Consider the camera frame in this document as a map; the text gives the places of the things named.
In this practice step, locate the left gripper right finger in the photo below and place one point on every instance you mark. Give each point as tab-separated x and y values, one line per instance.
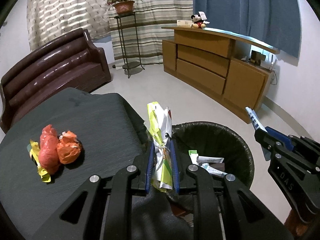
223	208

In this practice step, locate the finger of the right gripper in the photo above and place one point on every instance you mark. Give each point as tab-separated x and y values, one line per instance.
280	137
267	140

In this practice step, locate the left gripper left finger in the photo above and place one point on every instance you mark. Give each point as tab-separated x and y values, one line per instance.
149	167

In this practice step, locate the red plastic bag trash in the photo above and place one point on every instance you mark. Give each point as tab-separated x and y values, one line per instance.
48	156

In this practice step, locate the orange plastic bag trash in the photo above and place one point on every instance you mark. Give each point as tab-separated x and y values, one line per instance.
68	147

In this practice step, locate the yellow snack wrapper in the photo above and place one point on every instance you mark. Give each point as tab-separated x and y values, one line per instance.
34	150

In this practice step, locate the white green wrapper bundle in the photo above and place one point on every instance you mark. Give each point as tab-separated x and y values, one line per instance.
161	131

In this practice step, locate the black lined trash bin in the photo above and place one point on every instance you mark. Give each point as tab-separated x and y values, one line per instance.
213	140

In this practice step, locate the white paper trash in bin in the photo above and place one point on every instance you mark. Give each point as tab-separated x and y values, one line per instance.
213	165

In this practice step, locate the white router on shelf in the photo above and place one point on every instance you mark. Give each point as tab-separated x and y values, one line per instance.
269	62

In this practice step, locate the dark box on shelf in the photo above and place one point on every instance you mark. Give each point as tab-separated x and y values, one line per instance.
257	58

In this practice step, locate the wooden sideboard cabinet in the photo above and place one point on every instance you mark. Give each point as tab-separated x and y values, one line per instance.
216	62

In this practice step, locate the blue curtain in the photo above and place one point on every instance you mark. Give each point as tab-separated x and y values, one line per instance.
275	22

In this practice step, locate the Mickey Mouse plush toy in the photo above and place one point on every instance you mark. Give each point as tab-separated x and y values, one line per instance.
199	20

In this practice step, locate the cardboard box on cabinet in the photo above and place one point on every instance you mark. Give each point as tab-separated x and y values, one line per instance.
184	23

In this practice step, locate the dark brown leather sofa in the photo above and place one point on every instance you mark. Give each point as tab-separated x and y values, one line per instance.
68	61

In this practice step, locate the black metal plant stand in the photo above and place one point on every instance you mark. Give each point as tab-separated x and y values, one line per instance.
130	50

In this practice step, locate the striped beige curtain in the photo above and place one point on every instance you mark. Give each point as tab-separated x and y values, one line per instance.
154	18

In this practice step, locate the terracotta potted plant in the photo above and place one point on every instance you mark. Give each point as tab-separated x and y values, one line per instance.
122	7

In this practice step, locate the patterned sheer curtain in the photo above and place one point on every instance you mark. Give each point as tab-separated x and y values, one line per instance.
49	19

